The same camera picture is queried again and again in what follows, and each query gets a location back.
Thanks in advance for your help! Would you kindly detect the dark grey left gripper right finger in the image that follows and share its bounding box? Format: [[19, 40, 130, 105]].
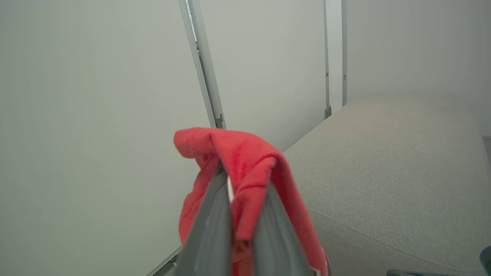
[[251, 181, 316, 276]]

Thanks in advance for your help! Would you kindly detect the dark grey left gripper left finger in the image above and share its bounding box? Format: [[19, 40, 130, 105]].
[[174, 162, 233, 276]]

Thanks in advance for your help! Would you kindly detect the red clothing item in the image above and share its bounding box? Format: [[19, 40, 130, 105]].
[[173, 127, 333, 276]]

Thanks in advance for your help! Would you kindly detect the grey fabric sofa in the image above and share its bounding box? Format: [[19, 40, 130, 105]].
[[283, 95, 491, 276]]

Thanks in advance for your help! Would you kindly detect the dark blue round object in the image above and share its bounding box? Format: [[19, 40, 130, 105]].
[[479, 245, 491, 275]]

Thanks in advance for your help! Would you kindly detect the grey partition bottom rail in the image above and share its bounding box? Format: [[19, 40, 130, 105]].
[[146, 245, 183, 276]]

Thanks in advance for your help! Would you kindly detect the grey partition joint post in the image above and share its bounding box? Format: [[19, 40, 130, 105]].
[[179, 0, 227, 130]]

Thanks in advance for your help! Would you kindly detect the thin grey partition post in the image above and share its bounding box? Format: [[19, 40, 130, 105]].
[[341, 0, 348, 107], [323, 0, 332, 120]]

